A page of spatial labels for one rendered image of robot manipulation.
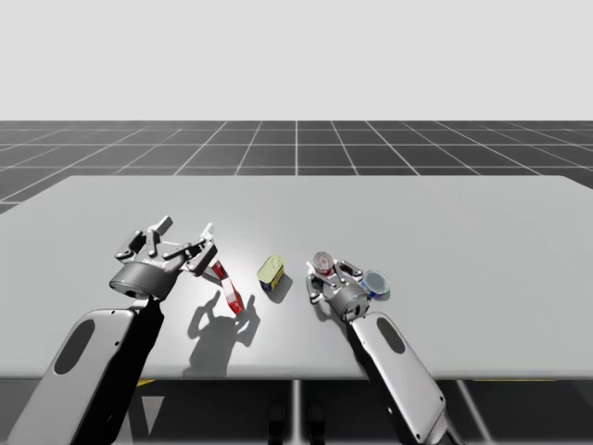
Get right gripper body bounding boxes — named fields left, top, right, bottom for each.
left=323, top=279, right=372, bottom=324

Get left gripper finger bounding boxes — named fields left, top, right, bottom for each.
left=114, top=215, right=174, bottom=261
left=162, top=222, right=219, bottom=278

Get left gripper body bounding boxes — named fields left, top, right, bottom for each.
left=109, top=240, right=191, bottom=301

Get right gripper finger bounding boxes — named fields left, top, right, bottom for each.
left=305, top=261, right=334, bottom=305
left=334, top=259, right=364, bottom=285

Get red and white can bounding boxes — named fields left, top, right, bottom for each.
left=312, top=251, right=335, bottom=278

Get blue flat can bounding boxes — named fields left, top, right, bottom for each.
left=360, top=269, right=391, bottom=300

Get green and blue rectangular can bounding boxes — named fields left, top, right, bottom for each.
left=257, top=253, right=285, bottom=292

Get red and white carton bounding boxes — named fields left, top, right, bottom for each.
left=205, top=259, right=232, bottom=284
left=221, top=276, right=246, bottom=317

